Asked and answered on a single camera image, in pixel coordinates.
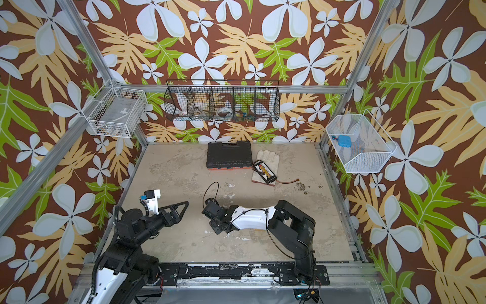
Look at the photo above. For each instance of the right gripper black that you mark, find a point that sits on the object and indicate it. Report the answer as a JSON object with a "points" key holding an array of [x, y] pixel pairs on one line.
{"points": [[214, 215]]}

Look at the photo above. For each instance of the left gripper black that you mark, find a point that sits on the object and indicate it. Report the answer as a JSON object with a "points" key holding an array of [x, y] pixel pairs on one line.
{"points": [[176, 218]]}

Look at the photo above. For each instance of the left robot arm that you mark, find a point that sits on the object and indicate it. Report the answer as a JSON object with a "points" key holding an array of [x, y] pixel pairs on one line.
{"points": [[124, 269]]}

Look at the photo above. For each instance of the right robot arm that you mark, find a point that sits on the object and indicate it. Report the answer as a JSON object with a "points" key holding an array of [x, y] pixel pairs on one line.
{"points": [[284, 223]]}

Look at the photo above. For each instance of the black tool case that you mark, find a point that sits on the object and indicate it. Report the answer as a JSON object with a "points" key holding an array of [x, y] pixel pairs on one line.
{"points": [[229, 155]]}

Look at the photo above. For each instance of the black battery holder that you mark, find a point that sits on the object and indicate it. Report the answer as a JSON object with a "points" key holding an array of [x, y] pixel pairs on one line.
{"points": [[265, 173]]}

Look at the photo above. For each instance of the beige work glove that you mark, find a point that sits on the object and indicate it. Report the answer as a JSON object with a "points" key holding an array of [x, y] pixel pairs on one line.
{"points": [[272, 160]]}

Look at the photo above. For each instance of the blue object in basket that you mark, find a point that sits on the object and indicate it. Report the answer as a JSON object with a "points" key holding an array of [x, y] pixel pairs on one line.
{"points": [[344, 141]]}

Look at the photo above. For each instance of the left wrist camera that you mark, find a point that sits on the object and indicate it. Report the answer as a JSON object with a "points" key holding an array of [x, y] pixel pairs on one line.
{"points": [[149, 200]]}

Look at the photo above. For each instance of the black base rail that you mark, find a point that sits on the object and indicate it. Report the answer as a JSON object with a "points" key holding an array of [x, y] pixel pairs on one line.
{"points": [[282, 273]]}

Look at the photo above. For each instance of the black wire basket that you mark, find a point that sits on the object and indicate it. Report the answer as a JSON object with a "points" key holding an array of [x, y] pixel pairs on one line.
{"points": [[228, 101]]}

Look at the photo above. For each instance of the white wire basket left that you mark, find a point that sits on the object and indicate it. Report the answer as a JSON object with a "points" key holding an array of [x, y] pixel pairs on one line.
{"points": [[115, 110]]}

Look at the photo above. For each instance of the white wire basket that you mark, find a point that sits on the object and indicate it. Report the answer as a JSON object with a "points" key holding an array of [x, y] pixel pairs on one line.
{"points": [[115, 110], [372, 145]]}

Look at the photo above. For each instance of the white wire basket right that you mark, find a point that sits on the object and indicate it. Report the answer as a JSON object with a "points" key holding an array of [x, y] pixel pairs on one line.
{"points": [[372, 145]]}

